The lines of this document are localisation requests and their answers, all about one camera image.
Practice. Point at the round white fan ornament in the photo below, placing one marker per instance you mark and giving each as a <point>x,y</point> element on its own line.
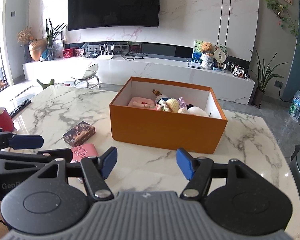
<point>220,55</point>

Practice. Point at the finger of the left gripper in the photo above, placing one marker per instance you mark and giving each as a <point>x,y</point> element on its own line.
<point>22,141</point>

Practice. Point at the orange plush bear toy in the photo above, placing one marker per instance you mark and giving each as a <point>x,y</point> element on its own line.
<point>159,96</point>

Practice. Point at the green landscape painting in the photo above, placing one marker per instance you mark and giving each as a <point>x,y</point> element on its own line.
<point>197,52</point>

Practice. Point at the white wifi router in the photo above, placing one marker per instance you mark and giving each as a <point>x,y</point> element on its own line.
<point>106,52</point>

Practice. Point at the orange cardboard box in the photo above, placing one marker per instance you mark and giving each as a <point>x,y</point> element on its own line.
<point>161,129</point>

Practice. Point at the red cup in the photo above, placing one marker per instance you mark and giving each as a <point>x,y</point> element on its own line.
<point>6,122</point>

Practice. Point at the red gift box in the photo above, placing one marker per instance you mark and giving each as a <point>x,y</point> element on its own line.
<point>68,53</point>

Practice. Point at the white round plush toy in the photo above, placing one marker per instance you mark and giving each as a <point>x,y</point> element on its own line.
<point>197,111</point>

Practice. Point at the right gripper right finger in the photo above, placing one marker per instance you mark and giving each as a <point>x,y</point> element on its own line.
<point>197,171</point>

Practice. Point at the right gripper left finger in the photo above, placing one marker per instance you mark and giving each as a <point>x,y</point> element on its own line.
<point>95,171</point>

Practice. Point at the potted floor plant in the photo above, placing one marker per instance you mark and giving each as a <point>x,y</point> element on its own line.
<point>264,73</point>

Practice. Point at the black wall television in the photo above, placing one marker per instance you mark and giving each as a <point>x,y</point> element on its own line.
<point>85,14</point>

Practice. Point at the pink drawstring pouch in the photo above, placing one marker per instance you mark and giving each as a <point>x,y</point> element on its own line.
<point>143,103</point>

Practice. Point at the copper acorn vase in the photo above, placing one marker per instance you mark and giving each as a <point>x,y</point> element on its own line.
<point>36,48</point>

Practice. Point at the pink card wallet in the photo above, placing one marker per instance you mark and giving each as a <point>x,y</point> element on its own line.
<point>83,151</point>

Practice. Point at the hanging green vine plant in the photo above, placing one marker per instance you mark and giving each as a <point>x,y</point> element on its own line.
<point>286,21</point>

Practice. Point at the black remote control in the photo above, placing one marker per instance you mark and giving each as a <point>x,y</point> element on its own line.
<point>19,108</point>

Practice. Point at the small white chair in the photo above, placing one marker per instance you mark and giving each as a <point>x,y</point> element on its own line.
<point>86,76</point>

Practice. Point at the dark playing card box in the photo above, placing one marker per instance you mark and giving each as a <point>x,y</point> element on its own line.
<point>79,134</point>

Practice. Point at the cream crochet plush toy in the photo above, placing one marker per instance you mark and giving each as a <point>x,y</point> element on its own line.
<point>173,105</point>

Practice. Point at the brown teddy bear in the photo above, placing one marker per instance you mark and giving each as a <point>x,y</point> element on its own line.
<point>206,48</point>

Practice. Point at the cow figurines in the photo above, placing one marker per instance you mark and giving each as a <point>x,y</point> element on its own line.
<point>238,71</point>

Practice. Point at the green leaf potted plant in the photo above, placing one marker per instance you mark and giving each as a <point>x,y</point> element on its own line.
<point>51,34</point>

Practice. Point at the white marble tv console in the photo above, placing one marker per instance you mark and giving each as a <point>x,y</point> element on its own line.
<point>117,71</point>

